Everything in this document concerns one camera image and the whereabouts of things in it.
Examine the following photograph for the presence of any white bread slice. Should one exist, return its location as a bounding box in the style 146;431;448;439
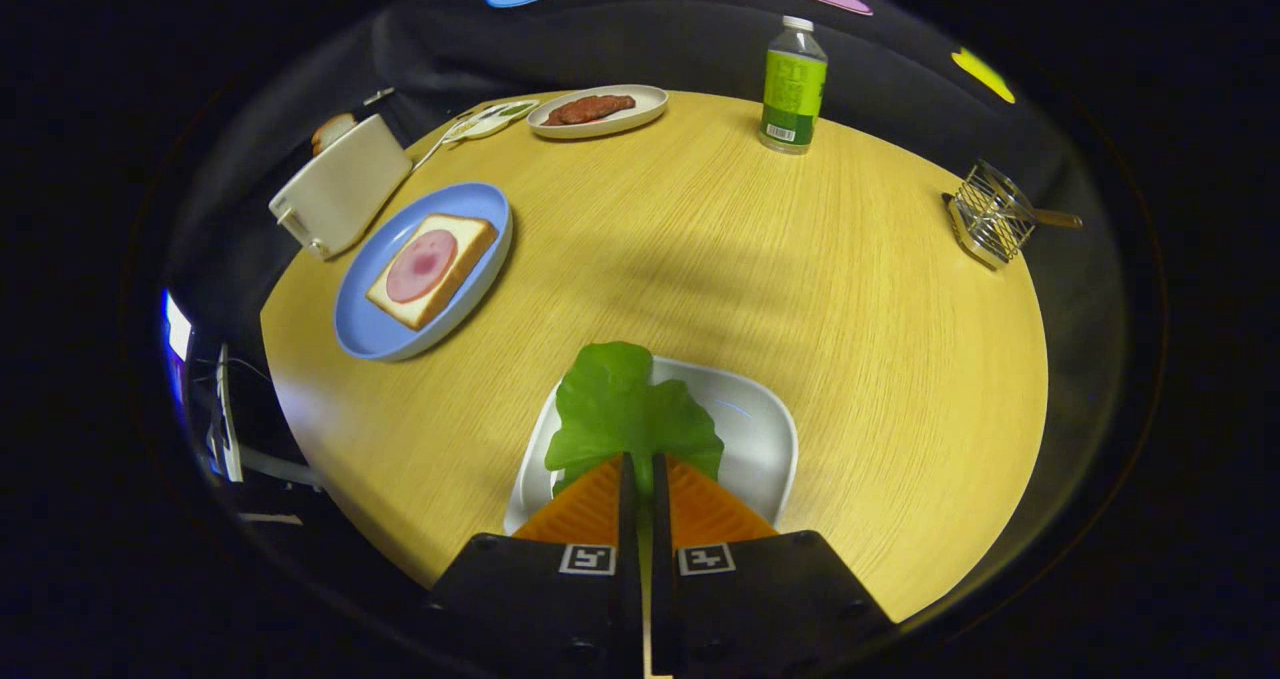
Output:
366;213;499;332

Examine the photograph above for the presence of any wire rack with wooden handle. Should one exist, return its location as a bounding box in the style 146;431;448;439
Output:
942;159;1084;270

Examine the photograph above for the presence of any brown toast slice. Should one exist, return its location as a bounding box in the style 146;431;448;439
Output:
311;112;359;156

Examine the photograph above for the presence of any white toaster cable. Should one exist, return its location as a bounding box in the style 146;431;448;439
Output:
408;107;501;173

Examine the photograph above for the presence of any white divided condiment dish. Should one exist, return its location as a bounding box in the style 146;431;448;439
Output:
441;99;541;145

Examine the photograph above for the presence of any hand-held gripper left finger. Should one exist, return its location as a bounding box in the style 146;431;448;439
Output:
425;451;641;679

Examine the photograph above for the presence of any green lettuce leaf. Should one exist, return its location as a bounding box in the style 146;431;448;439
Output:
543;341;725;500

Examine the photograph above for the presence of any white square plate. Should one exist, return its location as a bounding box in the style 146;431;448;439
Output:
503;354;800;537

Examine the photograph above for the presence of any blue round plate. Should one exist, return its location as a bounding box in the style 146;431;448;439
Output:
334;181;514;362

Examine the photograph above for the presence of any white toaster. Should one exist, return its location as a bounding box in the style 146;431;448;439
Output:
268;114;414;261

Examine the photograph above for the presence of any pink ham slice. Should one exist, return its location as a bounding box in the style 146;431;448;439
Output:
386;229;459;304

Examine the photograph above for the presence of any green label drink bottle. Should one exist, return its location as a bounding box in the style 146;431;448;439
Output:
758;16;829;155

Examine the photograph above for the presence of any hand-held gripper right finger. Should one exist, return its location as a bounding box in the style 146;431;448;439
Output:
652;451;896;679

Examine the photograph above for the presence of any round cream plate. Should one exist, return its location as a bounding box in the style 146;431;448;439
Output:
527;84;669;140

